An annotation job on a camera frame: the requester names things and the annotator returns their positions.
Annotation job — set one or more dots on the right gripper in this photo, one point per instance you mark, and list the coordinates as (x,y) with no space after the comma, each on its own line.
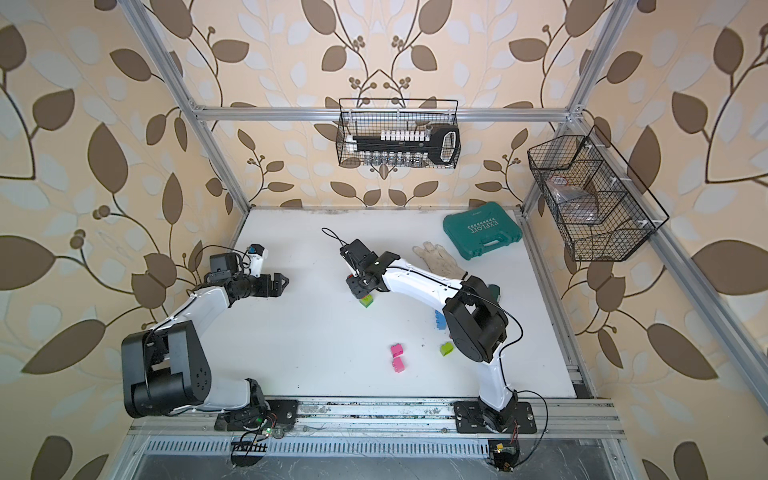
(356,288)

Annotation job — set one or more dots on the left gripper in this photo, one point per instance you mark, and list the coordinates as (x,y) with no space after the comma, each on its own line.
(274,287)

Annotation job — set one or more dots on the pink lego brick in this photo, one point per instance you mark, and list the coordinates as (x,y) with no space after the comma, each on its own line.
(396,350)
(398,365)

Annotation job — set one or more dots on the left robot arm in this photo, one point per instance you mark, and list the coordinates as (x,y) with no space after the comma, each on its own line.
(165,370)

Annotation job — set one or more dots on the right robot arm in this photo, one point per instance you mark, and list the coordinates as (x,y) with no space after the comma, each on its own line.
(475,321)

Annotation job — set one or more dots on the light blue long lego brick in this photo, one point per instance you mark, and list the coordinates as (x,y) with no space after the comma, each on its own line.
(440,321)

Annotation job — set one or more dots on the lime lego brick lower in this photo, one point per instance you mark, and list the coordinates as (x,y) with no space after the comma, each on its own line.
(446,348)

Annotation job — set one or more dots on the white work glove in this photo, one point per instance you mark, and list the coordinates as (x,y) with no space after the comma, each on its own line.
(439,261)

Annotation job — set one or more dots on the black pipe wrench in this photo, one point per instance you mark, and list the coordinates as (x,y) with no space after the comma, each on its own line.
(494,292)

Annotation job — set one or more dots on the green plastic tool case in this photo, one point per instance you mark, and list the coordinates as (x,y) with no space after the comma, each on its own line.
(481,230)

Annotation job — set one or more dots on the black socket holder set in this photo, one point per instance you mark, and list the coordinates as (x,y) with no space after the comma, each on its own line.
(430,146)

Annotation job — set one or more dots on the plastic bag in basket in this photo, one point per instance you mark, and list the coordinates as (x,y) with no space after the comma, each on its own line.
(574,205)

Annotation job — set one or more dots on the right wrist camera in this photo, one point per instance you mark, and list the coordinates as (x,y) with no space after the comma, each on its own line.
(358,256)

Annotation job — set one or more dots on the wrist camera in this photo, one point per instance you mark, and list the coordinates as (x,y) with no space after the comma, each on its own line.
(257,255)
(358,256)

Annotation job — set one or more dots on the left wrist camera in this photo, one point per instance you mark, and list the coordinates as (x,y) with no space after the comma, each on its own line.
(257,255)

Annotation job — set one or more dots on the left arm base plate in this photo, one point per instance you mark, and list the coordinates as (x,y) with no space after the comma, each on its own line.
(272,413)

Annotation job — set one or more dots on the back wire basket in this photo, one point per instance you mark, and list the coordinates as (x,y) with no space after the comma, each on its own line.
(373,114)

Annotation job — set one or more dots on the wire basket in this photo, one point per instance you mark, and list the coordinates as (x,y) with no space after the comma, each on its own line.
(373,114)
(601,207)

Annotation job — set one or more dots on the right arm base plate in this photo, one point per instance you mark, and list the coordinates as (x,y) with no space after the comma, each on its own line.
(475,417)

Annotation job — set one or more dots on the right wire basket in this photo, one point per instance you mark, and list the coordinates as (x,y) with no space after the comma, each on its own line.
(601,207)

